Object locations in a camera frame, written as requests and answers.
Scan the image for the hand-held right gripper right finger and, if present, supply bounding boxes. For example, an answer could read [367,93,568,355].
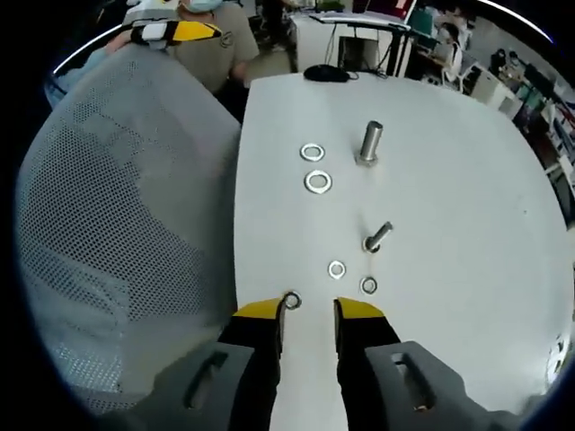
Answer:
[333,295,527,431]

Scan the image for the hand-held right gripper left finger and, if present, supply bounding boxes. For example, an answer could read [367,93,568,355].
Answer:
[101,294,288,431]

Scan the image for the small threaded stud bolt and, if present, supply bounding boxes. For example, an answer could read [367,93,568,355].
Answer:
[361,220,394,254]

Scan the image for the large steel washer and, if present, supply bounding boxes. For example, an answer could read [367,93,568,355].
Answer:
[299,142,326,163]
[304,169,333,197]

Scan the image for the large threaded stud bolt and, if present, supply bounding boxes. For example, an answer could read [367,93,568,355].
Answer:
[355,119,385,169]

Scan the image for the person's left hand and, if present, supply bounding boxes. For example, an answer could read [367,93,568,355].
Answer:
[107,33,137,53]

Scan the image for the person's torso in shirt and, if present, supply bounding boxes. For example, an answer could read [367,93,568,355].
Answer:
[168,0,261,94]

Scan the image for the person's dark trousers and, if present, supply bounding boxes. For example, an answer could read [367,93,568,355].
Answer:
[214,75,247,125]

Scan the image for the white desk cabinet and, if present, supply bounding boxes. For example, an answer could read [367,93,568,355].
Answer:
[288,11,413,81]

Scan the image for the black computer mouse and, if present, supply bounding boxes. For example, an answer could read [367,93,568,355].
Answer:
[303,64,359,84]

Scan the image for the grey mesh office chair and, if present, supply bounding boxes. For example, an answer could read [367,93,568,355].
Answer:
[15,44,244,408]

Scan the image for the monitor with red screen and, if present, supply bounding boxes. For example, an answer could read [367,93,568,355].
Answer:
[394,0,420,22]

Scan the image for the teal panel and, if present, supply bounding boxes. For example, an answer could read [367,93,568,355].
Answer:
[410,7,440,42]

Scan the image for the white drawer cart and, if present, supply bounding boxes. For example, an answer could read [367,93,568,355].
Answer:
[469,66,518,116]

